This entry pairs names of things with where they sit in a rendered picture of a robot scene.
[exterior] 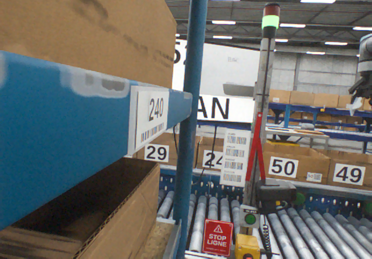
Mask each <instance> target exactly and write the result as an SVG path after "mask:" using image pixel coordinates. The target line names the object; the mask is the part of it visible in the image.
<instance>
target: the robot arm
mask: <svg viewBox="0 0 372 259"><path fill-rule="evenodd" d="M359 46H360V47H359V51H360V54H359V66H358V73H360V76H361V77H362V78H361V79H360V80H359V81H358V82H357V83H356V84H354V85H353V86H352V87H351V88H349V89H348V91H349V94H352V97H351V101H350V114H351V116H353V115H354V113H355V109H357V108H360V107H361V106H362V103H361V100H362V99H363V98H366V99H369V98H370V100H369V105H370V106H371V110H372V34H370V35H367V36H365V37H363V38H361V40H360V43H359Z"/></svg>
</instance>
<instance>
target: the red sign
mask: <svg viewBox="0 0 372 259"><path fill-rule="evenodd" d="M233 225H234V223H233V222H227V221H220V220H213V219H208V218H205V228H204V234H203V246H202V252H205V253H212V254H218V255H223V256H229V257H230V251H231V250H234V249H235V245H234V244H231V241H232V235H233Z"/></svg>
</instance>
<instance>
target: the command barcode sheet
mask: <svg viewBox="0 0 372 259"><path fill-rule="evenodd" d="M253 135H254V134H251V131H246V130H240V129H228V128H226V129H225V135H224V146H223V158H222V164H221V176H220V184H223V185H231V186H240V187H245V176H246V166H247V161H248V153H249V145H250V140H251V138H253Z"/></svg>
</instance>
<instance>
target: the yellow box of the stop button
mask: <svg viewBox="0 0 372 259"><path fill-rule="evenodd" d="M234 253H235V259H246V258H248V257H250V258H252V259H259V256H260V254H262V255H265V254H266V253H267V254H274V255H277V256H280V254H278V253H272V252H269V251H265V249H260V247H259V244H258V241H257V237H255V236H249V235H242V234H236V238H235V249H234Z"/></svg>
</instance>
